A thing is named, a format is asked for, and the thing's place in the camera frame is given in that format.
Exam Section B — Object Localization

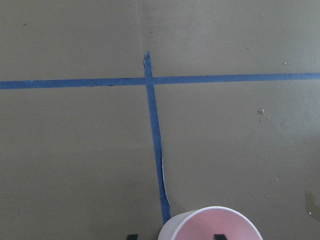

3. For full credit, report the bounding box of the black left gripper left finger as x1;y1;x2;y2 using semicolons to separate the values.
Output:
126;234;139;240

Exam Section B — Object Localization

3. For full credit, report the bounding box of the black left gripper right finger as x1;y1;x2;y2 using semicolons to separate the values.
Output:
213;234;227;240

